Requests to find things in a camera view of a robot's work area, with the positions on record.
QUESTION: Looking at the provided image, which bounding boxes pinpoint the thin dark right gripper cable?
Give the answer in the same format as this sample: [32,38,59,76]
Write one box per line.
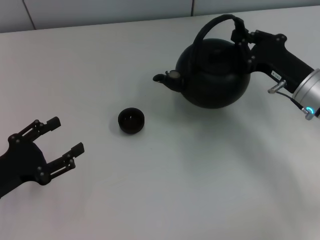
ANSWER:
[277,90,309,112]

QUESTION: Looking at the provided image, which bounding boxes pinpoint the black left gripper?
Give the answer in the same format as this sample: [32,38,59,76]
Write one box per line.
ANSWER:
[0,116,86,200]

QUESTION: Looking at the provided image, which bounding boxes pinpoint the small black teacup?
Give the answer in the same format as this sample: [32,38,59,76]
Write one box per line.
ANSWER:
[117,106,146,135]

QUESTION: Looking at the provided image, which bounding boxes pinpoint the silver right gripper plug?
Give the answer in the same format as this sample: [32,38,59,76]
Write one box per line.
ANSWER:
[267,79,287,95]

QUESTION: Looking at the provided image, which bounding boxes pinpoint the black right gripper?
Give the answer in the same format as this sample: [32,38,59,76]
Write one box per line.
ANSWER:
[230,28,315,93]

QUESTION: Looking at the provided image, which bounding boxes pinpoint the black round teapot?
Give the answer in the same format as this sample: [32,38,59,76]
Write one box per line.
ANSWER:
[152,14,252,110]

